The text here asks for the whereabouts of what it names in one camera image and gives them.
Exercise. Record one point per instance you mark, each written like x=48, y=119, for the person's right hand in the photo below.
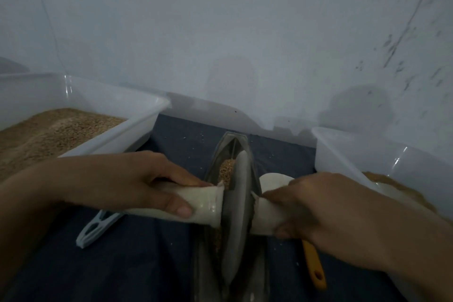
x=332, y=213

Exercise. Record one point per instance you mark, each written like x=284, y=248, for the person's left hand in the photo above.
x=113, y=179

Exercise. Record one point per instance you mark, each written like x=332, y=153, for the person's right thumb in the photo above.
x=287, y=230

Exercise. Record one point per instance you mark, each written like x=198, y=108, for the person's left thumb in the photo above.
x=170, y=202

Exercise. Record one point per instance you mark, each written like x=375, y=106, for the white bag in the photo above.
x=207, y=206

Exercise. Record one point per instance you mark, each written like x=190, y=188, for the person's left forearm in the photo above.
x=24, y=213

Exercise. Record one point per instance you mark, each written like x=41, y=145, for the person's right forearm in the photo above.
x=417, y=245

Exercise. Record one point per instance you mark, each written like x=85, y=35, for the brown grain in bag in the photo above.
x=226, y=170

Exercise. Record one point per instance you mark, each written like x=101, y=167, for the dark blue cloth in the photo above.
x=141, y=262

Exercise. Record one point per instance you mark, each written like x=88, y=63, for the light blue clothes peg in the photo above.
x=93, y=229

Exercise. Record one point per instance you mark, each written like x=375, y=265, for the clear plastic stand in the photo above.
x=208, y=273

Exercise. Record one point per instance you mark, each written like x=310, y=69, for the clear plastic bin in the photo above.
x=116, y=100
x=357, y=153

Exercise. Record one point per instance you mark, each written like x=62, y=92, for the brown grain heap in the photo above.
x=421, y=199
x=53, y=132

